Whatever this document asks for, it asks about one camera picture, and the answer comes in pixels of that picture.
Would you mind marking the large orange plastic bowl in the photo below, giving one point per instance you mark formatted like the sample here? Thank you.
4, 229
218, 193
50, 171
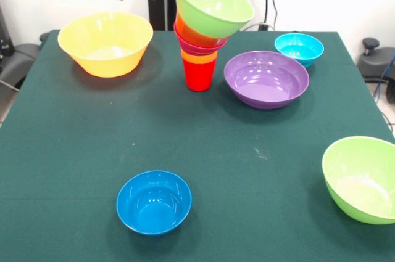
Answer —
105, 40

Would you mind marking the red-orange plastic bowl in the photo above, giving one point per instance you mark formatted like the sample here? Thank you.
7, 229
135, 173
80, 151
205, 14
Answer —
191, 34

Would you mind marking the green plastic bowl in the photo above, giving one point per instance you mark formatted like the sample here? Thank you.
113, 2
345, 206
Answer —
213, 6
361, 182

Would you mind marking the pink plastic bowl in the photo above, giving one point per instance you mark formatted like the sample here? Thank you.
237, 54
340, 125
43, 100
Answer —
197, 50

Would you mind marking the orange plastic cup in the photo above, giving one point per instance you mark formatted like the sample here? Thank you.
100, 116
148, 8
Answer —
199, 58

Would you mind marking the red plastic cup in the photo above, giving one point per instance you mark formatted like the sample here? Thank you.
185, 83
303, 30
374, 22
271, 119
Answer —
199, 75

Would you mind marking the purple plastic bowl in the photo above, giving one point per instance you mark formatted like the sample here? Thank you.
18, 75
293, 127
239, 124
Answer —
266, 83

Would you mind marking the cyan plastic bowl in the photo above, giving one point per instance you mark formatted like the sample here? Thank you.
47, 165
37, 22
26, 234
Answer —
299, 47

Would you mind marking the blue plastic bowl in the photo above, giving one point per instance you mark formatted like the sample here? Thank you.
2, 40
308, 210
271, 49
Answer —
153, 203

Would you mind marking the dark green tablecloth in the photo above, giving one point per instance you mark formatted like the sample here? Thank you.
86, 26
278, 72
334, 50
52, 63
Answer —
262, 228

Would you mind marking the black pedestal foot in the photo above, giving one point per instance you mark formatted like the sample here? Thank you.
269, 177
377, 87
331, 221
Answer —
18, 58
375, 61

